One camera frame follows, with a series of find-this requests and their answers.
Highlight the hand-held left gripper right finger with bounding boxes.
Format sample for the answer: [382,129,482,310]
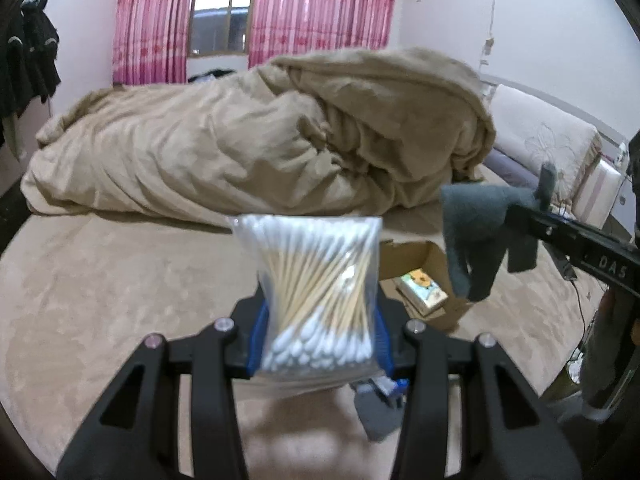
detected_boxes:
[372,296,584,480]

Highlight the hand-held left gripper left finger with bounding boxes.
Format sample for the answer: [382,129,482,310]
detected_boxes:
[56,298,271,480]

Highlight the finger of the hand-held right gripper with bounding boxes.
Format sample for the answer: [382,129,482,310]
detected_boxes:
[504,200,583,263]

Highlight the bag of cotton swabs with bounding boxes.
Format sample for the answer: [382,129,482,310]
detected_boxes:
[227,214,385,380]

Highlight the grey sock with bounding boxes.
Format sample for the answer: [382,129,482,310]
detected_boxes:
[440,161,559,302]

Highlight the cardboard box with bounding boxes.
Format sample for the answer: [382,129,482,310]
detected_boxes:
[378,240,476,334]

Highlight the person's right forearm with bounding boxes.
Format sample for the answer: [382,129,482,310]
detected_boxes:
[580,287,640,411]

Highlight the tissue packet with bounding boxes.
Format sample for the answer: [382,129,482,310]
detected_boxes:
[397,269,449,319]

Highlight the grey pillow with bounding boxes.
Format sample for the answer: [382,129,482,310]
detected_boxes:
[486,149,542,192]

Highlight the grey cloth item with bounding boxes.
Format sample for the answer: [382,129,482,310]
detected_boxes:
[352,376,412,444]

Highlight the white embroidered pillow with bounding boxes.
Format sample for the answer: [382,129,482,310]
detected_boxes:
[479,74,632,233]

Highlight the beige blanket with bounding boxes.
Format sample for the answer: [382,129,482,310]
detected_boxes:
[20,47,497,227]

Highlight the pink curtain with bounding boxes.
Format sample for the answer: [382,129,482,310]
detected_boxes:
[112,0,199,86]
[247,0,402,69]

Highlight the window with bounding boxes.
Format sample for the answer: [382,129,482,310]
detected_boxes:
[187,0,262,59]

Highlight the hanging dark clothes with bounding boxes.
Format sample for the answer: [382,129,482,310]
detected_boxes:
[0,0,62,153]

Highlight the black cable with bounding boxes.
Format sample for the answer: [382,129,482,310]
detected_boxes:
[552,255,591,346]

